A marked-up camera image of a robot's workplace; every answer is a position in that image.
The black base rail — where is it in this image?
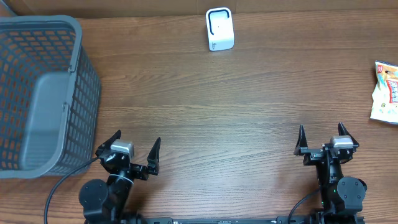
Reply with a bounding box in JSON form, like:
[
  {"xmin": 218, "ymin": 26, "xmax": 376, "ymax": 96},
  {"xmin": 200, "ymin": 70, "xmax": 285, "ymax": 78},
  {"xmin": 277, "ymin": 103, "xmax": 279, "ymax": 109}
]
[{"xmin": 132, "ymin": 215, "xmax": 318, "ymax": 224}]

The yellow red snack bag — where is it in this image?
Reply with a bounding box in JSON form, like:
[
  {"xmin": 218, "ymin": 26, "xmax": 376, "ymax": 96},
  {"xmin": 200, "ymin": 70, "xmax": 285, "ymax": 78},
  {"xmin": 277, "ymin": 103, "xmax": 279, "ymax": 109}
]
[{"xmin": 370, "ymin": 61, "xmax": 397, "ymax": 124}]

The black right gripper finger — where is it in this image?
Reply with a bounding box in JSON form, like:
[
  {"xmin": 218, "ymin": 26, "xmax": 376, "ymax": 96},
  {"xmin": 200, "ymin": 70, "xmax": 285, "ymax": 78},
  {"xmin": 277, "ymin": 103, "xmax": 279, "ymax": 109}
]
[
  {"xmin": 338, "ymin": 122, "xmax": 351, "ymax": 136},
  {"xmin": 295, "ymin": 124, "xmax": 308, "ymax": 150}
]

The grey plastic shopping basket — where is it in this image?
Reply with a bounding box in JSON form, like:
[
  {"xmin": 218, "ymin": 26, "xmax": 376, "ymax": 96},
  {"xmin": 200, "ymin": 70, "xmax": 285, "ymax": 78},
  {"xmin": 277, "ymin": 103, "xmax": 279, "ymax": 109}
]
[{"xmin": 1, "ymin": 16, "xmax": 101, "ymax": 179}]

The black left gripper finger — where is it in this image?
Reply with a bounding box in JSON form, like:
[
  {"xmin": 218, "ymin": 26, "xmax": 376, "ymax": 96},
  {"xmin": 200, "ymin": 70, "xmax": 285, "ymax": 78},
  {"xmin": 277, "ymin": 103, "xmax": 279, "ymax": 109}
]
[
  {"xmin": 98, "ymin": 129, "xmax": 121, "ymax": 151},
  {"xmin": 147, "ymin": 138, "xmax": 161, "ymax": 168}
]

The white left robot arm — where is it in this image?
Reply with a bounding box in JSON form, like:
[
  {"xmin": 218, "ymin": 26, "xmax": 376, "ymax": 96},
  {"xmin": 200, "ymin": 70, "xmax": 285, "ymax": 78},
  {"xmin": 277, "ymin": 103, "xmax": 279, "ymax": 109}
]
[{"xmin": 79, "ymin": 130, "xmax": 161, "ymax": 223}]

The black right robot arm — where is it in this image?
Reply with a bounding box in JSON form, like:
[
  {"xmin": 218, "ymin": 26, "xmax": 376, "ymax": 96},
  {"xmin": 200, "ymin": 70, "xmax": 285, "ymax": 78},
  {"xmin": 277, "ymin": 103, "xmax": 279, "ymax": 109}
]
[{"xmin": 294, "ymin": 123, "xmax": 367, "ymax": 223}]

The white barcode scanner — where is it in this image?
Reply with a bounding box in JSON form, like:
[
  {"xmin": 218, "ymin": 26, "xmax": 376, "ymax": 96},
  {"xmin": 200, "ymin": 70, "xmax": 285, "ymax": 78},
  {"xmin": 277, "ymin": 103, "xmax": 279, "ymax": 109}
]
[{"xmin": 205, "ymin": 7, "xmax": 234, "ymax": 52}]

